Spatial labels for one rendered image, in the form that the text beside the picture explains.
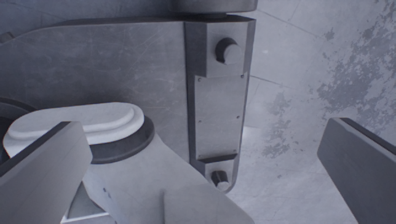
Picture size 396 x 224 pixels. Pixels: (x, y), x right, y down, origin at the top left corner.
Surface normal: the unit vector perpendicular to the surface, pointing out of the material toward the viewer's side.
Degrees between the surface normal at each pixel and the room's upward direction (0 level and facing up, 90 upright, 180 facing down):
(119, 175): 90
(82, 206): 90
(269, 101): 0
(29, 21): 0
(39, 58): 0
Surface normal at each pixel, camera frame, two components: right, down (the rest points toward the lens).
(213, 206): -0.10, -0.99
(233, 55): 0.21, 0.48
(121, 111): -0.01, -0.87
